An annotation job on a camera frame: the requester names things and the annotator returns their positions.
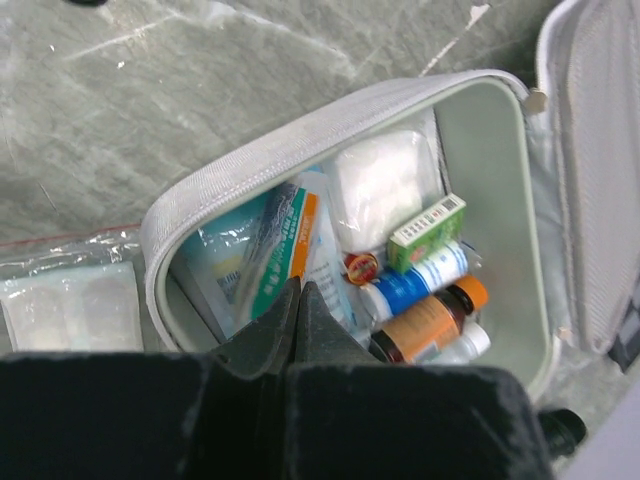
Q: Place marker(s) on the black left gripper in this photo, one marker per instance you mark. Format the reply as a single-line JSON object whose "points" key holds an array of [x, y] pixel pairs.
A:
{"points": [[243, 411]]}

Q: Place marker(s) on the white blue pill bottle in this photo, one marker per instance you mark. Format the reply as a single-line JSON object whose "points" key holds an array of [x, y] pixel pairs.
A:
{"points": [[392, 293]]}

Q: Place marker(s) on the blue white pouch bag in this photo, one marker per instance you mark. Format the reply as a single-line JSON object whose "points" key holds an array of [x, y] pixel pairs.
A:
{"points": [[207, 268]]}

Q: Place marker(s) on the small red round tin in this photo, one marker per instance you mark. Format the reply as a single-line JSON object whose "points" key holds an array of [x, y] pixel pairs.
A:
{"points": [[360, 268]]}

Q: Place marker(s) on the bandage box plastic bag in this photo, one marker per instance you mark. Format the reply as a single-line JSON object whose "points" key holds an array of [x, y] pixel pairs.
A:
{"points": [[283, 244]]}

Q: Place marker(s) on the brown bottle orange cap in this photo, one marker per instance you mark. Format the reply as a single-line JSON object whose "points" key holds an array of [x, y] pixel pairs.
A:
{"points": [[430, 325]]}

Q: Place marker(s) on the large gauze plastic bag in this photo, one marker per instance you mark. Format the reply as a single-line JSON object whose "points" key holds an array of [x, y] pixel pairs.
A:
{"points": [[379, 183]]}

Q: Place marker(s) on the white green pill bottle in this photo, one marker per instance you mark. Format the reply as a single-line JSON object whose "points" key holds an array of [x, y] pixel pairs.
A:
{"points": [[470, 345]]}

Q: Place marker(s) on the small green medicine box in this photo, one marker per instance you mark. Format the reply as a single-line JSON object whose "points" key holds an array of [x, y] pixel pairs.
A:
{"points": [[427, 232]]}

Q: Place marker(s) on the white medicine kit case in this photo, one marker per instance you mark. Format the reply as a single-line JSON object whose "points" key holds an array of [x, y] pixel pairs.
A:
{"points": [[552, 190]]}

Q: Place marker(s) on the small gauze zip bag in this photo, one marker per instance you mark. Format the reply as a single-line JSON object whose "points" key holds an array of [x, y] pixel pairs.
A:
{"points": [[72, 293]]}

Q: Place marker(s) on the black marker orange cap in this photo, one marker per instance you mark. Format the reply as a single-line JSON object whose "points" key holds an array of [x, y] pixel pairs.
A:
{"points": [[563, 431]]}

